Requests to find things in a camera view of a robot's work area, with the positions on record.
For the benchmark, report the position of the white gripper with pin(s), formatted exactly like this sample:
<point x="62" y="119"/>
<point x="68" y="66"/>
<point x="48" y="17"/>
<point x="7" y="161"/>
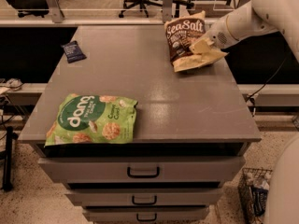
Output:
<point x="217" y="34"/>

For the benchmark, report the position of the brown sea salt chip bag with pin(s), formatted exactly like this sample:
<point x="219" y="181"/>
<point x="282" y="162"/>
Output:
<point x="180" y="34"/>

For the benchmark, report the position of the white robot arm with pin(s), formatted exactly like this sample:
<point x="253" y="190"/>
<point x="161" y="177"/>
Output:
<point x="260" y="17"/>

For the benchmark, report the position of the blue rxbar blueberry bar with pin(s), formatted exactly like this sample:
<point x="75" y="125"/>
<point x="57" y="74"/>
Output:
<point x="73" y="52"/>

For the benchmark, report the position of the green dang chips bag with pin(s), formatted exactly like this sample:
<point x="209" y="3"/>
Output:
<point x="93" y="119"/>

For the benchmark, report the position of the grey drawer cabinet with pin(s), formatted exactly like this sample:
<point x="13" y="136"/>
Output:
<point x="195" y="128"/>

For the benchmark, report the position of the black stand at left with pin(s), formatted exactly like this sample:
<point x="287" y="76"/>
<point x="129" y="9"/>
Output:
<point x="6" y="156"/>

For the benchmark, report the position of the top drawer black handle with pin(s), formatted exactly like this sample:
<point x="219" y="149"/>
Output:
<point x="150" y="173"/>

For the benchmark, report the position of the drawer black handle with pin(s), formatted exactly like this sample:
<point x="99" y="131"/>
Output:
<point x="150" y="173"/>
<point x="144" y="200"/>
<point x="146" y="217"/>

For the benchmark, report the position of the wire basket of snacks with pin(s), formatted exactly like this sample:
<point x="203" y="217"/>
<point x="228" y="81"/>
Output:
<point x="253" y="188"/>

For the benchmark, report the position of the middle drawer black handle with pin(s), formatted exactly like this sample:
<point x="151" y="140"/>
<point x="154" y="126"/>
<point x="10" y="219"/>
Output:
<point x="144" y="200"/>

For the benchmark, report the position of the bottom drawer black handle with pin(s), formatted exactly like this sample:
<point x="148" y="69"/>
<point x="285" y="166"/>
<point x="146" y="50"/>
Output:
<point x="146" y="217"/>

